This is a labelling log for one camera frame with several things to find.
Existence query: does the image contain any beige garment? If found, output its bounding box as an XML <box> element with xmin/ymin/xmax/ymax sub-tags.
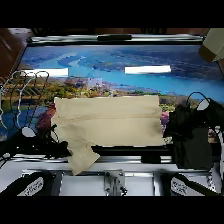
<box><xmin>50</xmin><ymin>94</ymin><xmax>167</xmax><ymax>176</ymax></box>

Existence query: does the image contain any black garment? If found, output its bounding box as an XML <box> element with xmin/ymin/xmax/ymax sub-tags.
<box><xmin>163</xmin><ymin>104</ymin><xmax>215</xmax><ymax>170</ymax></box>

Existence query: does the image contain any pale cardboard box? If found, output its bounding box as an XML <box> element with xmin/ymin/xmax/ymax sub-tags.
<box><xmin>198</xmin><ymin>28</ymin><xmax>224</xmax><ymax>64</ymax></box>

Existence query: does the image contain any black cable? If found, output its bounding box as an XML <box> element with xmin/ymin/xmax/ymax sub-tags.
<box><xmin>185</xmin><ymin>91</ymin><xmax>212</xmax><ymax>108</ymax></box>

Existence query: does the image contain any white cable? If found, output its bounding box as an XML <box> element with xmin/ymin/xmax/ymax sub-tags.
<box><xmin>0</xmin><ymin>69</ymin><xmax>51</xmax><ymax>132</ymax></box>

